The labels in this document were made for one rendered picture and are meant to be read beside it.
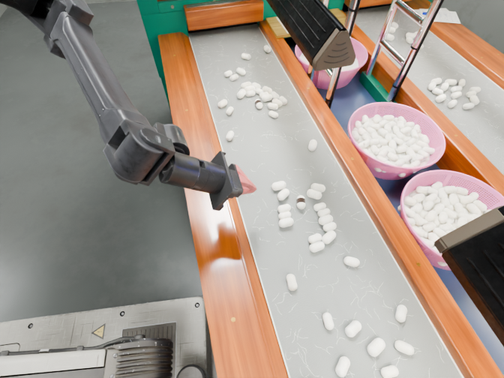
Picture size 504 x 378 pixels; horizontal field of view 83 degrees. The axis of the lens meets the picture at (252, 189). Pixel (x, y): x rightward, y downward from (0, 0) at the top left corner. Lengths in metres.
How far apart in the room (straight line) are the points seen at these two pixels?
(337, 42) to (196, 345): 0.79
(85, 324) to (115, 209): 0.85
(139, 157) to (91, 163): 1.57
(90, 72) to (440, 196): 0.82
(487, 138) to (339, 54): 0.64
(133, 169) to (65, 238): 1.33
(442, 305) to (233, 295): 0.41
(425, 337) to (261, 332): 0.32
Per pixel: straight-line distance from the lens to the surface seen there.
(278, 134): 0.87
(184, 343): 0.90
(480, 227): 0.37
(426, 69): 1.30
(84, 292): 1.59
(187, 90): 1.01
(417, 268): 0.71
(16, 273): 1.81
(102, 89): 0.54
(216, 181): 0.52
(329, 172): 0.80
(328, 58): 0.57
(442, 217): 0.83
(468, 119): 1.14
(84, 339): 0.99
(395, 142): 0.94
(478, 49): 1.47
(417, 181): 0.85
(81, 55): 0.62
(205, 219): 0.67
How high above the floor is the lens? 1.35
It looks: 55 degrees down
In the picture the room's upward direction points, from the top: straight up
